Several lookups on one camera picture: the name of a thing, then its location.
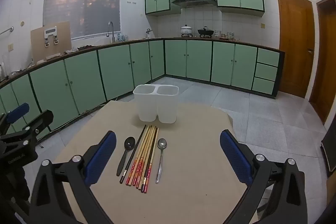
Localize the range hood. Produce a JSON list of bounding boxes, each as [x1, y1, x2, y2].
[[172, 0, 217, 8]]

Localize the chrome sink faucet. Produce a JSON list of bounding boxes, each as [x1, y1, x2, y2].
[[106, 21, 116, 43]]

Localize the black chopstick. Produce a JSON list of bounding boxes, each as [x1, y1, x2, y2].
[[119, 124, 147, 185]]

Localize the white cooking pot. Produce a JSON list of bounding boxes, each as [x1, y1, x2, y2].
[[180, 25, 194, 37]]

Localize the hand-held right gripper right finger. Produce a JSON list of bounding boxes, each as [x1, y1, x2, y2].
[[219, 129, 308, 224]]

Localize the wooden door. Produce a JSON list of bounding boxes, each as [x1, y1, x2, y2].
[[276, 0, 315, 99], [309, 0, 336, 125]]

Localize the green cabinet drawer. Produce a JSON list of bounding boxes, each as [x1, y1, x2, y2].
[[254, 63, 278, 81], [256, 48, 280, 66], [251, 77, 276, 95]]

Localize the white device on cardboard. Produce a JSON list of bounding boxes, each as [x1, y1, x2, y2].
[[43, 26, 59, 46]]

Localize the cardboard panel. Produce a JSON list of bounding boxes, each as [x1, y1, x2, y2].
[[30, 21, 72, 62]]

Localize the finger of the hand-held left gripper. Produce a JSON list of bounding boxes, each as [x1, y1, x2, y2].
[[0, 110, 54, 146], [0, 103, 30, 130]]

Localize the white two-compartment utensil holder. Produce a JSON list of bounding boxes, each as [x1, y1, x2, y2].
[[133, 84, 179, 124]]

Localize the green base cabinets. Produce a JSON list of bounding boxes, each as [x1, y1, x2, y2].
[[0, 39, 285, 136]]

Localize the dark red-patterned chopstick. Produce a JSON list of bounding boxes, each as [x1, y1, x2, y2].
[[141, 127, 159, 192], [137, 126, 156, 190]]

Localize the black plastic spoon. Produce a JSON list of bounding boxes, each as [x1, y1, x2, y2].
[[116, 136, 136, 177]]

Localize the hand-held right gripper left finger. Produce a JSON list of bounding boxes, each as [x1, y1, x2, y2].
[[28, 130, 117, 224]]

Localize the black case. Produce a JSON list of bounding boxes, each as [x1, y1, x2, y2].
[[320, 132, 336, 178]]

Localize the bamboo chopstick red handle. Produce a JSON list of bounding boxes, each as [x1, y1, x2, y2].
[[130, 126, 152, 186], [144, 128, 160, 193], [134, 126, 154, 188], [126, 126, 149, 186]]

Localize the window with blinds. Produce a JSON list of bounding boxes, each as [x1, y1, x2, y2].
[[43, 0, 123, 41]]

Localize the black wok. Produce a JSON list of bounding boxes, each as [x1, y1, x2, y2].
[[197, 26, 215, 38]]

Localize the metal spoon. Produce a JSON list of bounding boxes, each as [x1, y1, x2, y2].
[[155, 138, 167, 184]]

